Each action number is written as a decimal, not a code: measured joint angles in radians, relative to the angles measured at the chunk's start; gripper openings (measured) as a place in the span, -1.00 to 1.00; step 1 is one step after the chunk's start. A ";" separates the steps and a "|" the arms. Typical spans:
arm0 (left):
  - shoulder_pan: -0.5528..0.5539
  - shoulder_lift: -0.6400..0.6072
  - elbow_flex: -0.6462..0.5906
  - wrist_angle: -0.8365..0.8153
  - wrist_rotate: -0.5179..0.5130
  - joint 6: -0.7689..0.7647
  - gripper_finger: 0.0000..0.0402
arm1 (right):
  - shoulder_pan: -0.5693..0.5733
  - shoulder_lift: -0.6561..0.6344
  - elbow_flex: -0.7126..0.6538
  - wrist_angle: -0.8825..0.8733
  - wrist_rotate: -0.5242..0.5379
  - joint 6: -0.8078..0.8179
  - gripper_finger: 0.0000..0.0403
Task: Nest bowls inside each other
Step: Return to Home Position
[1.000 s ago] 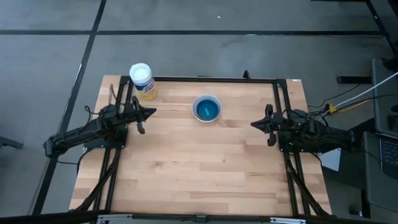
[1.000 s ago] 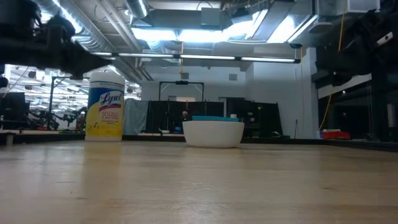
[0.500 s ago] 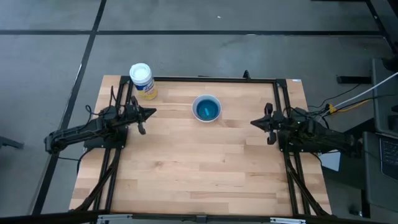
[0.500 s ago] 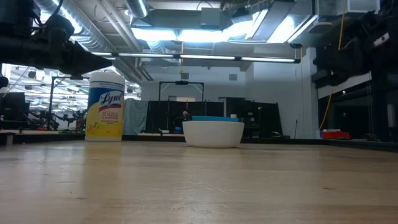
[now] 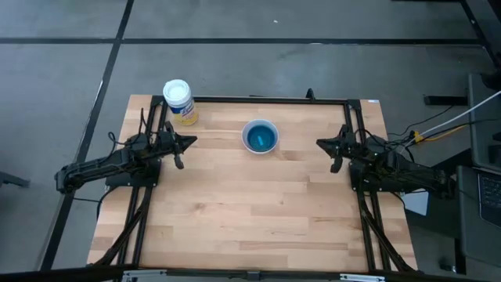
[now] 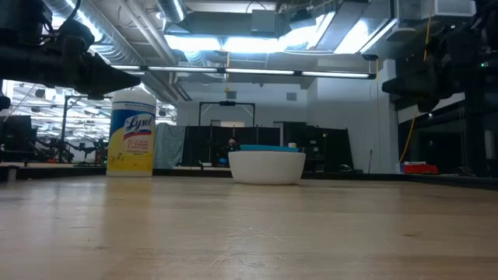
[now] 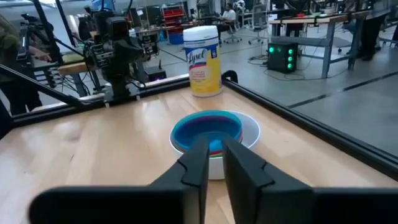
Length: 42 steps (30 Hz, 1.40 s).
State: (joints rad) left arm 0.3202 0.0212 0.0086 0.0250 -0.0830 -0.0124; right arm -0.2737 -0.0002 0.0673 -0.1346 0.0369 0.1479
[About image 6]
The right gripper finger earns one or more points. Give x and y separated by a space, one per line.
398 85

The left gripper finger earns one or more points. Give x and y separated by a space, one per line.
120 79

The teal plastic bowl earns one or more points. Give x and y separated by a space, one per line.
268 148

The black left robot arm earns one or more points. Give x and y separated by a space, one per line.
27 62

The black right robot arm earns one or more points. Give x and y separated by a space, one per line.
480 50

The Lysol wipes canister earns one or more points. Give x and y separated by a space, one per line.
131 136

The distant robot station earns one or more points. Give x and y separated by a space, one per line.
78 145

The grey cloth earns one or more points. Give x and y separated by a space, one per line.
169 145

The red box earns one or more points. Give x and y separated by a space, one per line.
421 169

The black monitor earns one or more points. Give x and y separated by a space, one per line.
17 136

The black partition panels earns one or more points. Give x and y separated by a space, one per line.
323 148

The white cup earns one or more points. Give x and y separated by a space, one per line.
292 145

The person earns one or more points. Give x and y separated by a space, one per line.
232 143

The long ceiling light fixture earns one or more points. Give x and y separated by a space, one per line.
257 71

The white bowl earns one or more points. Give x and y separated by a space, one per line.
266 168

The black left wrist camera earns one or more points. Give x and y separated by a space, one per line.
76 34

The silver ventilation duct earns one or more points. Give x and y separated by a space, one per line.
171 9

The black gantry frame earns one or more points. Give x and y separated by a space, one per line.
227 103

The black aluminium table frame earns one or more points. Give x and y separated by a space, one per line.
186 172

